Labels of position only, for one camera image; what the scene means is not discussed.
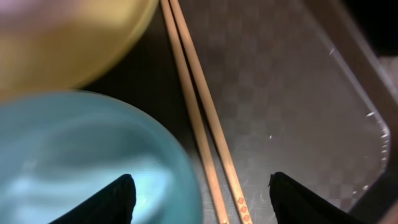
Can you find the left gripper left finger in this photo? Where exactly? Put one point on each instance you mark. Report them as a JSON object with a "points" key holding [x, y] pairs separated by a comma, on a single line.
{"points": [[113, 204]]}

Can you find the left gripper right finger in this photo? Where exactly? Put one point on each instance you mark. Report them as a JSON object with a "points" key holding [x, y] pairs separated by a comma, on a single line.
{"points": [[293, 203]]}

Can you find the light blue bowl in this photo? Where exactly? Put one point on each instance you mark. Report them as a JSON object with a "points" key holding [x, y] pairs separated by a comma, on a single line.
{"points": [[58, 149]]}

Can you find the yellow round plate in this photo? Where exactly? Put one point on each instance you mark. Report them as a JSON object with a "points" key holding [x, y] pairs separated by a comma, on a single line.
{"points": [[63, 44]]}

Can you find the dark brown serving tray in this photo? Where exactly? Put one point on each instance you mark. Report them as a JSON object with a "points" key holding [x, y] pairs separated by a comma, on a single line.
{"points": [[287, 102]]}

